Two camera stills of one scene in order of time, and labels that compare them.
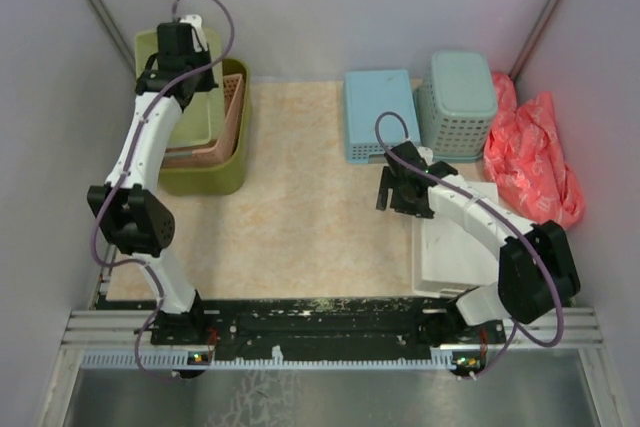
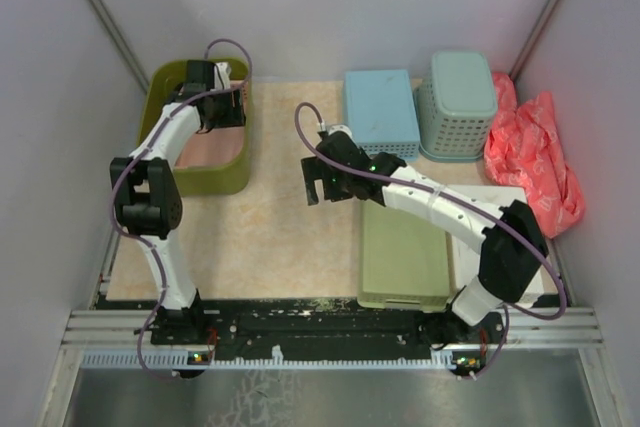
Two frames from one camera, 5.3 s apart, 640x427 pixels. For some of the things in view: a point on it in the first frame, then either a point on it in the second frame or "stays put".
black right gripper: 388,180 → 316,168
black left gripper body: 205,80 → 224,112
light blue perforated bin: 366,95 stays put
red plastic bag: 524,159 stays put
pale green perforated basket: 457,105 stays put
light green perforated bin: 201,114 → 402,264
